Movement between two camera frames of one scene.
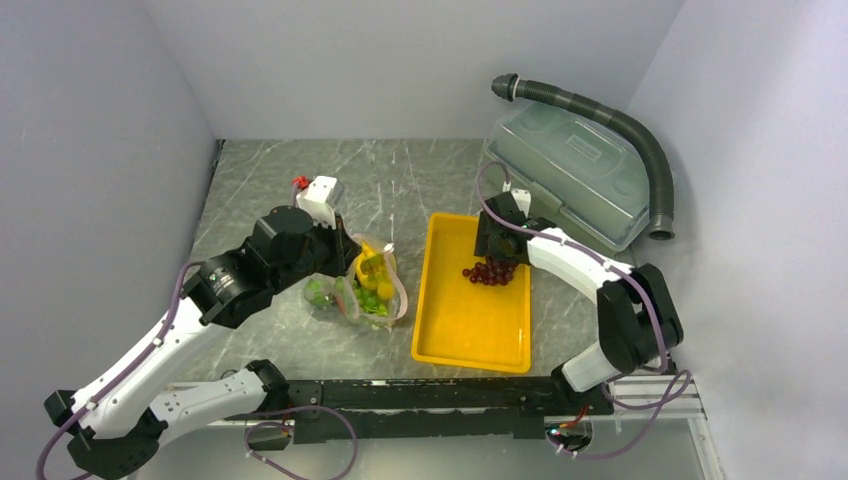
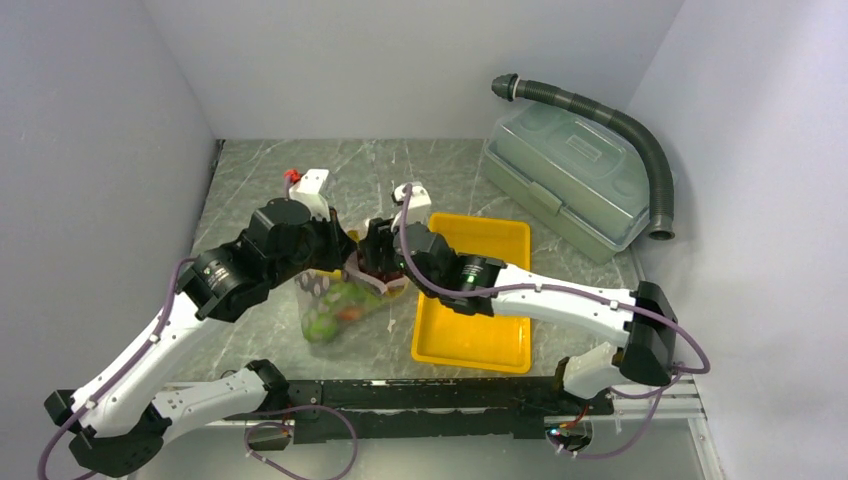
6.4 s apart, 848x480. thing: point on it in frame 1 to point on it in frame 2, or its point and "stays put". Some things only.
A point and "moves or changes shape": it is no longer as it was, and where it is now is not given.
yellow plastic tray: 461,323 stays put
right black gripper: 483,232 to 380,235
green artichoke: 316,294 to 319,326
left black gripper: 343,248 stays put
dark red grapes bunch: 491,272 moves or changes shape
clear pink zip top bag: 370,293 moves or changes shape
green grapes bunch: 369,300 moves or changes shape
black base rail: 477,407 stays put
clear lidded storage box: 583,170 stays put
